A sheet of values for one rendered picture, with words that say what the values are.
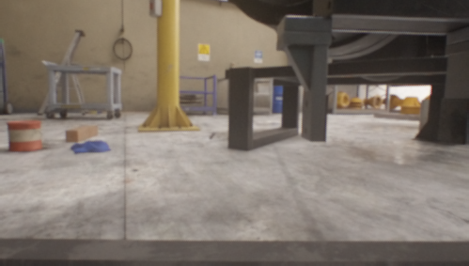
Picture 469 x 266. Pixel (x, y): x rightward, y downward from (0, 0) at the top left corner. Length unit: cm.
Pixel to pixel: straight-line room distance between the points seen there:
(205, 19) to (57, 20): 337
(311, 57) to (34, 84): 659
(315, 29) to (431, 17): 9
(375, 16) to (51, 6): 679
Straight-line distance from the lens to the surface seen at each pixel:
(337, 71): 165
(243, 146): 184
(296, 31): 21
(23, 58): 679
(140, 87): 648
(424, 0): 25
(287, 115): 281
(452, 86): 30
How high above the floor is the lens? 39
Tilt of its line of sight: 5 degrees down
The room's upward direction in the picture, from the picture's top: 1 degrees clockwise
